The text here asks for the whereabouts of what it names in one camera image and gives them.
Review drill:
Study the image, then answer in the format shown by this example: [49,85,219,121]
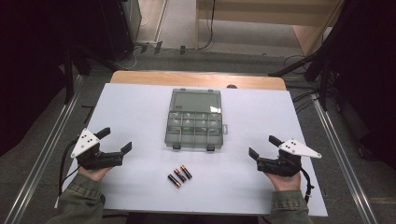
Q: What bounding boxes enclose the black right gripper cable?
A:
[298,166,316,205]

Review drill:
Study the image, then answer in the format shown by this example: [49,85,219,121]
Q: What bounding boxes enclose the black stand leg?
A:
[268,52,317,77]

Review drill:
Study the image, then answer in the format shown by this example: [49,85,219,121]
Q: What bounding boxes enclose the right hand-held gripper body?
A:
[257,138,322,177]

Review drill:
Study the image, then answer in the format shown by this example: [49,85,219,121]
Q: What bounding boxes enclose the white board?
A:
[55,82,329,217]

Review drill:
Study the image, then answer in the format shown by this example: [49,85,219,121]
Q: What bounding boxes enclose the person's right hand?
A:
[264,172,303,192]

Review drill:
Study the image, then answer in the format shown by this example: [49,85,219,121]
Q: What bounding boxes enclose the black floor cables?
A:
[283,54,318,115]

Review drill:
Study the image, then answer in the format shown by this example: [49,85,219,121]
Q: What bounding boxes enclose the black cabinet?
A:
[98,0,143,63]

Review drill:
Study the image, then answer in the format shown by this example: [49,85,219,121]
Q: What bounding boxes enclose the dark curtain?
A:
[0,0,104,158]
[320,0,396,171]

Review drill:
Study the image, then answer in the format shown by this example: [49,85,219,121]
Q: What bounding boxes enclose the black copper-tipped battery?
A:
[167,174,183,189]
[179,164,193,180]
[173,168,188,184]

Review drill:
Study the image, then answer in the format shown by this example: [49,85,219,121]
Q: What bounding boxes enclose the white floor cable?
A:
[112,43,148,71]

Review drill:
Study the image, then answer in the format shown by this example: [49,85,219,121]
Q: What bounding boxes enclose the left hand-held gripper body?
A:
[70,128,125,171]

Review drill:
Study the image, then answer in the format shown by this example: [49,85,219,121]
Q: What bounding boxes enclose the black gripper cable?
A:
[298,166,316,205]
[57,138,82,198]

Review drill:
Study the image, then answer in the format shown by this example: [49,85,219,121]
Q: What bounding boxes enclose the grey translucent compartment box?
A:
[163,88,229,153]

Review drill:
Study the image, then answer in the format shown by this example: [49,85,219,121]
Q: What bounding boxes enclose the light wooden desk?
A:
[194,0,346,57]

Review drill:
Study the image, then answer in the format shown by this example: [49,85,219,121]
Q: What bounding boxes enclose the wooden table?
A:
[110,70,288,91]

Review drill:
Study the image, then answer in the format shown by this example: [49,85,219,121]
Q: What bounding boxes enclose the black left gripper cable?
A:
[57,138,82,198]

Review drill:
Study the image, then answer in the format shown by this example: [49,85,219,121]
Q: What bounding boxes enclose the metal floor rail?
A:
[2,75,85,224]
[312,92,380,224]

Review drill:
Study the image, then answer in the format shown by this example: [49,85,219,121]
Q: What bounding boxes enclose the person's left hand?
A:
[78,166,113,183]

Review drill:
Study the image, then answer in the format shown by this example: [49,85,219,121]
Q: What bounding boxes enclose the black hanging cable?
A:
[198,0,218,51]

